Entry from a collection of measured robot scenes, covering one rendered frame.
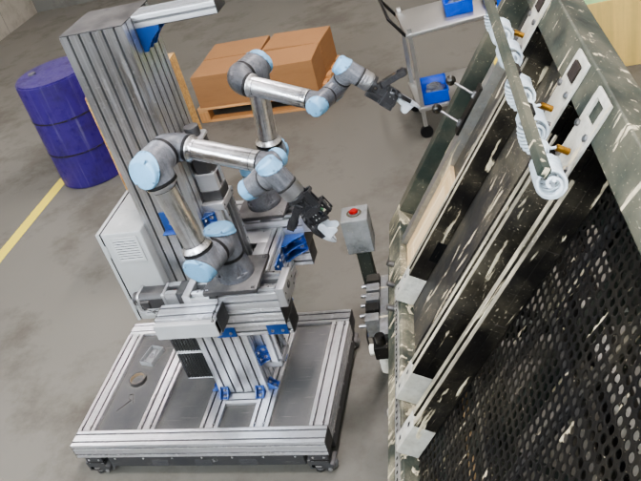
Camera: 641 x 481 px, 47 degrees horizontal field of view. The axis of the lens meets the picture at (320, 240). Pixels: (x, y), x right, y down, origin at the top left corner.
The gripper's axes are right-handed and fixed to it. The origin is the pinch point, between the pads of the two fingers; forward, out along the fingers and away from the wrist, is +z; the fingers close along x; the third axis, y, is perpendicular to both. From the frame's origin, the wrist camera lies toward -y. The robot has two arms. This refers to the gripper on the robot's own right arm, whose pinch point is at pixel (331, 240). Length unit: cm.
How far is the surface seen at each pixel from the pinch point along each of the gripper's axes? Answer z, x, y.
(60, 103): -83, 296, -279
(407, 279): 35.6, 13.8, 2.8
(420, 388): 44, -34, 6
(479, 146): 7, 17, 53
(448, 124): 20, 77, 29
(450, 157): 22, 53, 30
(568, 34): -19, -7, 96
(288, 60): 21, 391, -151
